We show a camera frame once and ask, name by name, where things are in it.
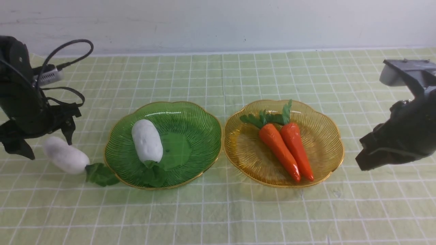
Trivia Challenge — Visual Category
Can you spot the orange carrot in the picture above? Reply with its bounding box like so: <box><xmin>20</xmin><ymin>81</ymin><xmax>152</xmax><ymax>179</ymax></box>
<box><xmin>239</xmin><ymin>110</ymin><xmax>301</xmax><ymax>183</ymax></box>
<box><xmin>272</xmin><ymin>99</ymin><xmax>315</xmax><ymax>182</ymax></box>

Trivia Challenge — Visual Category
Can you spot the white radish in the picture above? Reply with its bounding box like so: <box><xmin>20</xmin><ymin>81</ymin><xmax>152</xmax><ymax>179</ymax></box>
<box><xmin>43</xmin><ymin>136</ymin><xmax>120</xmax><ymax>187</ymax></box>
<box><xmin>132</xmin><ymin>119</ymin><xmax>166</xmax><ymax>187</ymax></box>

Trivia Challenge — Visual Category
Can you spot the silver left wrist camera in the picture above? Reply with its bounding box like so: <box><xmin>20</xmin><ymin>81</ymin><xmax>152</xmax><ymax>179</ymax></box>
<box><xmin>39</xmin><ymin>64</ymin><xmax>64</xmax><ymax>87</ymax></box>

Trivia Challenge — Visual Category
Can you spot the green ribbed plastic plate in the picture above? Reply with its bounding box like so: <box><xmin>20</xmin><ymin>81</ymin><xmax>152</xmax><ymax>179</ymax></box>
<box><xmin>104</xmin><ymin>101</ymin><xmax>222</xmax><ymax>190</ymax></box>

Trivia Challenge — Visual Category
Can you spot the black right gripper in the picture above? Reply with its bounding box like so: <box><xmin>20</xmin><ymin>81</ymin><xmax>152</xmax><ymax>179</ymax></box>
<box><xmin>355</xmin><ymin>86</ymin><xmax>435</xmax><ymax>171</ymax></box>

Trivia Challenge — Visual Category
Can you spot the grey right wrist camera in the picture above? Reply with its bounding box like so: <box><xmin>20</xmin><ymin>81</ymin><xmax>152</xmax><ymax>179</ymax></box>
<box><xmin>379</xmin><ymin>59</ymin><xmax>436</xmax><ymax>97</ymax></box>

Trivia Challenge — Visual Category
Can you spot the amber ribbed plastic plate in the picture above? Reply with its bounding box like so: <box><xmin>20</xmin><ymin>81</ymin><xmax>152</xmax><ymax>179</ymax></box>
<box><xmin>222</xmin><ymin>100</ymin><xmax>345</xmax><ymax>188</ymax></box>

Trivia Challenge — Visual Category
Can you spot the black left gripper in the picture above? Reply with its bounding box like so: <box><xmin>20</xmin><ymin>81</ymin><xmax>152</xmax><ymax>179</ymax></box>
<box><xmin>0</xmin><ymin>36</ymin><xmax>82</xmax><ymax>160</ymax></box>

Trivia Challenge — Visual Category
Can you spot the black left camera cable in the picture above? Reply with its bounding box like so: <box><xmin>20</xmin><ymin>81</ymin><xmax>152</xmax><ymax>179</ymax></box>
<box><xmin>32</xmin><ymin>39</ymin><xmax>94</xmax><ymax>108</ymax></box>

